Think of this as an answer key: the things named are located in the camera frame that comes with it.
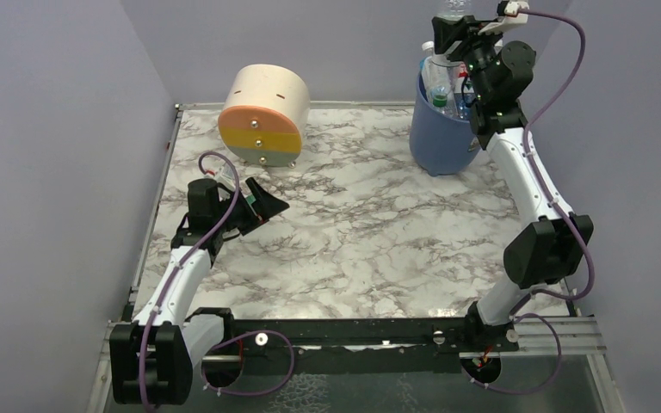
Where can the white blue label tea bottle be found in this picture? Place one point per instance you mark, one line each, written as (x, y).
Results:
(437, 85)

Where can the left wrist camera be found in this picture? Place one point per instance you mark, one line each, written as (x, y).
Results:
(225, 177)

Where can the red label clear bottle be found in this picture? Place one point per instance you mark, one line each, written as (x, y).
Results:
(463, 92)

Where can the blue plastic bin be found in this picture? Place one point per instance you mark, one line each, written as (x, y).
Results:
(440, 145)

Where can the green cap clear bottle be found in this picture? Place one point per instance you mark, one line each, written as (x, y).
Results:
(448, 11)

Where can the green label tea bottle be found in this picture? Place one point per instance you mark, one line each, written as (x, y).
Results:
(249, 199)

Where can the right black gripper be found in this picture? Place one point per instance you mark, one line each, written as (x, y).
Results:
(455, 37)

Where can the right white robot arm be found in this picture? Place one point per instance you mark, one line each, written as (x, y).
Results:
(553, 239)

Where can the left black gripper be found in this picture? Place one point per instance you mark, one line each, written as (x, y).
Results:
(249, 206)

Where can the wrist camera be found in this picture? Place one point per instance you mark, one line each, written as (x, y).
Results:
(510, 15)
(225, 177)

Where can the beige round drum box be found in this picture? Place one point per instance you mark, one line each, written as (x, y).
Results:
(265, 114)

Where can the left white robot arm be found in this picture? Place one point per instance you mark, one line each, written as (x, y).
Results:
(171, 296)

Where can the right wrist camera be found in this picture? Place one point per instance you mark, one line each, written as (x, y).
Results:
(510, 15)

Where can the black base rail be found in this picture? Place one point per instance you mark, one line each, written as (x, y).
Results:
(226, 346)

